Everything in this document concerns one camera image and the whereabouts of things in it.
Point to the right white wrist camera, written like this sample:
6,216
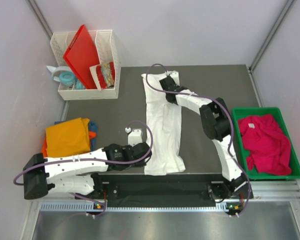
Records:
175,75

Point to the green plastic bin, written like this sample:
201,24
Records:
243,112

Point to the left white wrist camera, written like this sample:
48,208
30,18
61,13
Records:
134,136

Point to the light blue headphones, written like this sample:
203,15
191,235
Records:
65,76

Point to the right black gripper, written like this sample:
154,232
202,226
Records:
178,86

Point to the red patterned booklet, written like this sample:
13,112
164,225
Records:
103,75

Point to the red plastic folder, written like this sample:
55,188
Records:
81,54

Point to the white t shirt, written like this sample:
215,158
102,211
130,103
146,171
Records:
165,122

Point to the pink t shirt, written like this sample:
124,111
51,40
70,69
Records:
269,148

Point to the aluminium frame rail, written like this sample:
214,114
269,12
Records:
271,34

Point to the white file organizer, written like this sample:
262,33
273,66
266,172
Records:
107,52

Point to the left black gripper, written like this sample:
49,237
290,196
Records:
140,164

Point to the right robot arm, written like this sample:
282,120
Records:
218,127

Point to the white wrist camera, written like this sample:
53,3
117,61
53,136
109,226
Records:
175,75
134,136

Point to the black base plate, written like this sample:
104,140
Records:
128,186

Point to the white cable duct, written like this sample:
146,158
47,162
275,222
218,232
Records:
90,207

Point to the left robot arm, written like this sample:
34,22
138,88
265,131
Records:
74,174

